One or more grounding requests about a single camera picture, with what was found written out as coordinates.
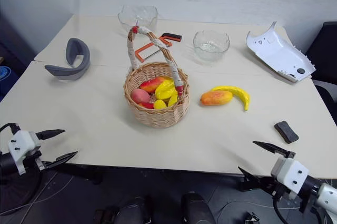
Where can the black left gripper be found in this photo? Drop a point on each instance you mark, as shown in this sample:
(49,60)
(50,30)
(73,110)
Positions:
(39,153)

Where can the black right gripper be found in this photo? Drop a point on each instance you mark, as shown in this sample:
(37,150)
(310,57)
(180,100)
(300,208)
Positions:
(275,185)

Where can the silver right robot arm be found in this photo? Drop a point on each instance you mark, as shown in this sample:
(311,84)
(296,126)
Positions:
(325,196)

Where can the red apple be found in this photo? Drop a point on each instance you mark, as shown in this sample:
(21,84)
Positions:
(147,105)

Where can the yellow star fruit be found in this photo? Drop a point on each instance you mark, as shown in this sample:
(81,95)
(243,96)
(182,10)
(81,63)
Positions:
(166,89)

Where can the black whiteboard eraser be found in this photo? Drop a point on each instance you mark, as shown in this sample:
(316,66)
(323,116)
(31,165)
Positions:
(286,131)

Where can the small black floor object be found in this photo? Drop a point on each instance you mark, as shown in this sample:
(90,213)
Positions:
(252,218)

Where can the dark rounded shape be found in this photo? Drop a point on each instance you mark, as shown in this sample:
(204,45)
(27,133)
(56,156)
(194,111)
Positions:
(197,208)
(134,209)

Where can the orange-red mango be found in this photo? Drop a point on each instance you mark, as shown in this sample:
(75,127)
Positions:
(216,98)

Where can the grey neck pillow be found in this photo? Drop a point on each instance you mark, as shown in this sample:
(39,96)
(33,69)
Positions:
(72,63)

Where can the blue round object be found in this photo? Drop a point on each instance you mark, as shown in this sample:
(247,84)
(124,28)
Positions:
(6,76)

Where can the pink-red round mango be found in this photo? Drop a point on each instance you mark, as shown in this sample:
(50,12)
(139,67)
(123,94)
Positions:
(140,96)

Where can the yellow lemon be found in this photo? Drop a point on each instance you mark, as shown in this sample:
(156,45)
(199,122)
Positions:
(159,104)

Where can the white plastic cover panel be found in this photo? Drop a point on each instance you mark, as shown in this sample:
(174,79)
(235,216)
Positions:
(279,52)

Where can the long red-orange mango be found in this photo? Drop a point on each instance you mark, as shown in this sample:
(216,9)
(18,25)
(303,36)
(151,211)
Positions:
(152,83)

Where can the small clear glass bowl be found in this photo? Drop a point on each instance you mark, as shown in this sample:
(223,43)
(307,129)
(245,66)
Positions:
(211,44)

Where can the orange and black hacksaw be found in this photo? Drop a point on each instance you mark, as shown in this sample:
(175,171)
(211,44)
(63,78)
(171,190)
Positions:
(155,47)

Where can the large clear glass bowl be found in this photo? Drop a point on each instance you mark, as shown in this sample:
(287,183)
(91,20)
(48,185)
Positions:
(137,18)

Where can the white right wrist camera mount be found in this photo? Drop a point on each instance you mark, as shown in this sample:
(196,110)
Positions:
(291,174)

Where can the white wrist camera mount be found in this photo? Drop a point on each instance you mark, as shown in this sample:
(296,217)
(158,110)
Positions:
(22,146)
(291,174)

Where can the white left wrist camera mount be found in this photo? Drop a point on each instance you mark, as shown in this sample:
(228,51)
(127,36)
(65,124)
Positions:
(22,146)

